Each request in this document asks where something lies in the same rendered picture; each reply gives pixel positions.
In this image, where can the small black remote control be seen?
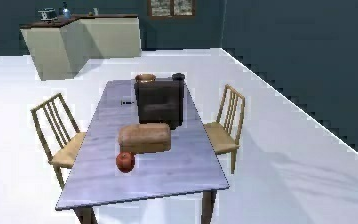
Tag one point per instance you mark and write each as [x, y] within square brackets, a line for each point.
[127, 102]

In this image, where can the blue glass bottle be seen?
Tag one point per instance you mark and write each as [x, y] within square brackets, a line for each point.
[66, 11]

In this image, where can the light wooden chair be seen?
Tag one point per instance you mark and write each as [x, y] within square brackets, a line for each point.
[225, 131]
[62, 140]

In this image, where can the red apple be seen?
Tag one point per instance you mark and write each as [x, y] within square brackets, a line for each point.
[125, 162]

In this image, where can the black round cup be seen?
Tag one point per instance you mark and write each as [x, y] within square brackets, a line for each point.
[178, 76]

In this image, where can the brown bowl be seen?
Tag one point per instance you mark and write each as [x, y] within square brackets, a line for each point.
[145, 78]

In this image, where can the small pale cup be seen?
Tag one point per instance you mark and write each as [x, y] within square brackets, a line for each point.
[95, 11]

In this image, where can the brown bread loaf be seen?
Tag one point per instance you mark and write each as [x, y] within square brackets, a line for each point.
[145, 137]

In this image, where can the beige counter with brown top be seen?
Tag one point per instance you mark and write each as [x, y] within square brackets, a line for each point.
[83, 43]

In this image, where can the grey table with brown legs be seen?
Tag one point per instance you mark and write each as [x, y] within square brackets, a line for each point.
[173, 173]

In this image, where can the brown framed window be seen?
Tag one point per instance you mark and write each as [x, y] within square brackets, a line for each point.
[171, 8]

